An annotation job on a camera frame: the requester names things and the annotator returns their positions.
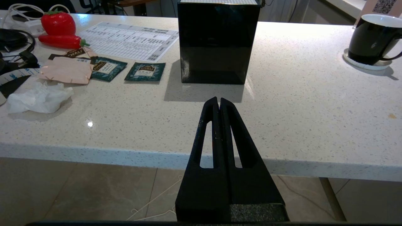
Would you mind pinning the metal table leg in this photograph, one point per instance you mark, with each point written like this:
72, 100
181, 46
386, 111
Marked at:
333, 201

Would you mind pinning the teal tea bag packet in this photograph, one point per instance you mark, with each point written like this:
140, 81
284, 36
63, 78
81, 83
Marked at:
108, 69
145, 72

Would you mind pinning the pink torn packet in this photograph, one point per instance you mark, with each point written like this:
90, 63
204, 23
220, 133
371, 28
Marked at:
66, 70

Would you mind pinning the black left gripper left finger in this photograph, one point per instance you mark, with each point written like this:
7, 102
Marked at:
191, 194

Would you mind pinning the crumpled white tissue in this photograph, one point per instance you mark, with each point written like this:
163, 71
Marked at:
37, 99

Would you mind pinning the white tape strip blue print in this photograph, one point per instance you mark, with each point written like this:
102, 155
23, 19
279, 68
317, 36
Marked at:
15, 75

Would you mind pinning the black mug white inside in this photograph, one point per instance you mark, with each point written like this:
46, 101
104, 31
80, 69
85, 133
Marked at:
370, 40

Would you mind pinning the white round coaster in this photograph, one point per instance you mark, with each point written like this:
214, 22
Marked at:
355, 63

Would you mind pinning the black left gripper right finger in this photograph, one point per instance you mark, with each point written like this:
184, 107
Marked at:
257, 194

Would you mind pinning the black round device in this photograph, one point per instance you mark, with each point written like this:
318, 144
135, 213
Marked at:
11, 38

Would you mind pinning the printed white paper sheet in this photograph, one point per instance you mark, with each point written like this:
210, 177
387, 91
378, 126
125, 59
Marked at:
128, 40

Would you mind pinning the red strawberry toy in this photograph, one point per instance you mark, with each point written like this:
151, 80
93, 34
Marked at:
58, 24

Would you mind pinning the white power adapter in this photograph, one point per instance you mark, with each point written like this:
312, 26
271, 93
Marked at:
34, 26

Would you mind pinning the pink QR code sign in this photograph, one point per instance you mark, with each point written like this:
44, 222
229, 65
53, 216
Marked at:
381, 6

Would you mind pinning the black tissue box white lid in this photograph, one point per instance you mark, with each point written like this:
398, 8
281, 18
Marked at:
216, 44

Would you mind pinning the red chili pepper toy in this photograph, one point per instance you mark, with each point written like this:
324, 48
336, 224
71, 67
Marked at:
59, 41

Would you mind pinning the torn brown packet strip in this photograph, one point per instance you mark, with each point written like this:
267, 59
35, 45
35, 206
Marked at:
73, 52

